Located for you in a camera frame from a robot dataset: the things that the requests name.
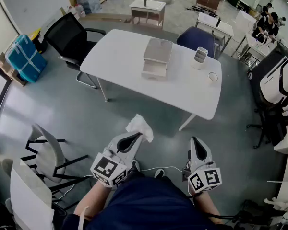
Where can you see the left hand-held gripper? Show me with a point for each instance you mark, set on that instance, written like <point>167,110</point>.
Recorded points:
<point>124,154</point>

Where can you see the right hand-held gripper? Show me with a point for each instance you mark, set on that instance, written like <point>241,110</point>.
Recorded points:
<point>194,162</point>

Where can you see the beige desktop drawer organizer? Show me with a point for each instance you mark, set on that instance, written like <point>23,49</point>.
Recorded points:
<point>158,49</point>

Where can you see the person's right forearm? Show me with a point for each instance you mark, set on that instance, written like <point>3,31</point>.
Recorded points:
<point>206,205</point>

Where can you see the person's left forearm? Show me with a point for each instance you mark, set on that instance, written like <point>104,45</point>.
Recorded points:
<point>93,198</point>

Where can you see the black shoe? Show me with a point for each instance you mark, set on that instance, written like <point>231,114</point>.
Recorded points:
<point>159,173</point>

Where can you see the white table leg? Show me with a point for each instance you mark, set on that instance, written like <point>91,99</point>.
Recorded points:
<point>187,122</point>
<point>102,91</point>

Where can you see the person's navy clothing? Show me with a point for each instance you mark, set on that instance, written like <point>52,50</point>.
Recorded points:
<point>146,205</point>

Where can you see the white compartment desk organizer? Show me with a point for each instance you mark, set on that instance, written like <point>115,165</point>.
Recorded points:
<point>198,61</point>

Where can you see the black and white office chair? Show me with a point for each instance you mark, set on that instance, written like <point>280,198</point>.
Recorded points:
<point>273,80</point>

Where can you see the navy blue chair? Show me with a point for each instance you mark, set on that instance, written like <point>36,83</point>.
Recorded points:
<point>194,38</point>

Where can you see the white basin table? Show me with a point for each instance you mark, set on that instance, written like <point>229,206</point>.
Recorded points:
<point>254,45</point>

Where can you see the black mesh office chair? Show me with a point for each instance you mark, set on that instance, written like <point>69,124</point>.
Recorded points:
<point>64,36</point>

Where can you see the teal wrapped package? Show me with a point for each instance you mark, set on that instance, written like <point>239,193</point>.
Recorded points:
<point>24,56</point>

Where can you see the yellow bin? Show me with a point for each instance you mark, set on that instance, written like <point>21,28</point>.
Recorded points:
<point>37,38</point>

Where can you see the white wooden sink cabinet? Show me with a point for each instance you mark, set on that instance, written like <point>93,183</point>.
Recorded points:
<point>147,8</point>

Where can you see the clear water jugs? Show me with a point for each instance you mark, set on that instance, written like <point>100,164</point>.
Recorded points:
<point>79,11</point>

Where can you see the plastic wrapped bundle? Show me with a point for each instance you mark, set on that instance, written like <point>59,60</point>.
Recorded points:
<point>88,1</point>

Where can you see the brown wooden cabinet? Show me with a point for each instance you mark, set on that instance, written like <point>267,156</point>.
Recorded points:
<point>207,0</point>

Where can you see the grey chair with black frame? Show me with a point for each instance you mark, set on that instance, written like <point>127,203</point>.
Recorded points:
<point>48,154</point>

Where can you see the white metal-frame sink table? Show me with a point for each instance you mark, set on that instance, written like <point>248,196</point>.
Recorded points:
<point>213,24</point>

